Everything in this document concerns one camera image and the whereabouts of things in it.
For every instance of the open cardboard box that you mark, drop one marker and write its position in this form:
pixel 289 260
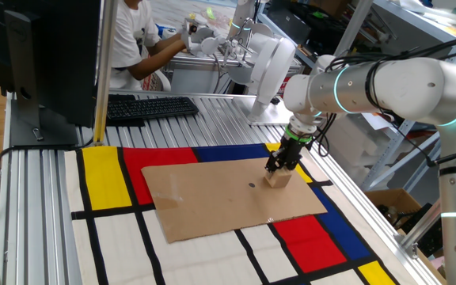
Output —
pixel 390 196

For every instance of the aluminium table edge rail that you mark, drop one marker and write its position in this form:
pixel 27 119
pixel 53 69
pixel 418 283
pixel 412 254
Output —
pixel 366 210

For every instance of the bare forearm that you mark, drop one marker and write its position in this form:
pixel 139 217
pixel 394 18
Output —
pixel 156 59

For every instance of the brown cardboard sheet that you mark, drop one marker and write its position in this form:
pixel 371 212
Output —
pixel 212 198

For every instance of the colour block patterned cloth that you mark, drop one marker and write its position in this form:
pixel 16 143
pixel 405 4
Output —
pixel 212 261

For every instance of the white teleoperation device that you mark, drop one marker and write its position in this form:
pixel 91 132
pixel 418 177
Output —
pixel 208 44

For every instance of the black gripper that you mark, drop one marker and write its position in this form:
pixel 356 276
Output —
pixel 291 151

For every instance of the white foam packing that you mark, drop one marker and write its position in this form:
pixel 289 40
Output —
pixel 346 154

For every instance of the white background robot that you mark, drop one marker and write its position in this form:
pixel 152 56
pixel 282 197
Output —
pixel 271 67

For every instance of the black keyboard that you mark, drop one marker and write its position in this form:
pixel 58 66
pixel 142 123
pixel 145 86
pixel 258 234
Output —
pixel 149 107

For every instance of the person in white shirt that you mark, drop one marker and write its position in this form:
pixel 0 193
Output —
pixel 125 39

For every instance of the small wooden block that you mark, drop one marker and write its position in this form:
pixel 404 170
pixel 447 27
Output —
pixel 279 179

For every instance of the white orange paper sheet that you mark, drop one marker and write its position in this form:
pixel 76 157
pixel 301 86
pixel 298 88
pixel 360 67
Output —
pixel 374 120

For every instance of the white chair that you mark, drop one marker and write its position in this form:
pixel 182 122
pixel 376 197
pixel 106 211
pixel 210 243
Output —
pixel 164 81

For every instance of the bare hand of person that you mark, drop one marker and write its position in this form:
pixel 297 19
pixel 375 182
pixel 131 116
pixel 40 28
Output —
pixel 182 40

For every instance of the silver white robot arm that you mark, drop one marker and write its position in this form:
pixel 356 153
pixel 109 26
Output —
pixel 410 87

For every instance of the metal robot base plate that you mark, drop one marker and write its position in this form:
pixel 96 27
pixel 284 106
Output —
pixel 263 118

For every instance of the slanted aluminium post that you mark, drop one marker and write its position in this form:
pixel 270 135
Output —
pixel 356 21

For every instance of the black computer monitor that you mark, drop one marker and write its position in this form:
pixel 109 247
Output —
pixel 61 59

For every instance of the grey metal workbench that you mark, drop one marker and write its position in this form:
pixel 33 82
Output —
pixel 192 81

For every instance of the black crate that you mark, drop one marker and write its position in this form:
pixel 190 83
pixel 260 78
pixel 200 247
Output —
pixel 430 241

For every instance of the black equipment case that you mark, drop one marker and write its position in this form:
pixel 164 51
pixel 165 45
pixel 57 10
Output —
pixel 291 23

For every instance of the aluminium frame strut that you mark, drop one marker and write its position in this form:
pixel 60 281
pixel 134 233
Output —
pixel 422 223

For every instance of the blue grey shelf rack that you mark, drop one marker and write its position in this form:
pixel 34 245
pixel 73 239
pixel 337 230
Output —
pixel 384 158

